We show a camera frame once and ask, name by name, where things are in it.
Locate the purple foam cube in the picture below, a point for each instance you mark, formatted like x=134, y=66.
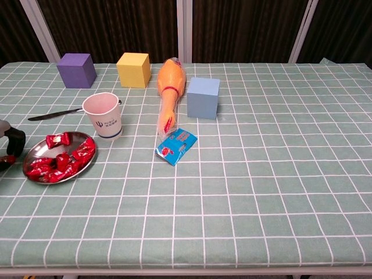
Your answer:
x=75, y=72

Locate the orange rubber chicken toy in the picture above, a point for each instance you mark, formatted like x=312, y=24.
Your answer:
x=170, y=78

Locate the silver table knife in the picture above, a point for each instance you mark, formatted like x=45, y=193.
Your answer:
x=49, y=115

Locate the yellow foam cube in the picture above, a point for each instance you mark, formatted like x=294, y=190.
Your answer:
x=132, y=72

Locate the green checked tablecloth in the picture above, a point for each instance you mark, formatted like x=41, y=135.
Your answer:
x=261, y=174

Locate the white partition frame post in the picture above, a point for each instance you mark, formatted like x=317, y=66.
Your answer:
x=184, y=29
x=40, y=32
x=302, y=32

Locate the white paper cup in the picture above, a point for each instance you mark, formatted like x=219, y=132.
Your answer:
x=109, y=125

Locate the blue snack packet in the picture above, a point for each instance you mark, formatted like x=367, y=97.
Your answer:
x=175, y=146

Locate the dark brown partition panel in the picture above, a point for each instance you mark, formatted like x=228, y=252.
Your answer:
x=247, y=29
x=343, y=29
x=116, y=29
x=14, y=29

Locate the light blue foam cube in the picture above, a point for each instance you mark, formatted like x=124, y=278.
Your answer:
x=202, y=101

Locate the round metal plate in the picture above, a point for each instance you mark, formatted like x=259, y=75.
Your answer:
x=37, y=152

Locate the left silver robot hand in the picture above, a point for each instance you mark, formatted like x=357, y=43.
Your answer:
x=17, y=142

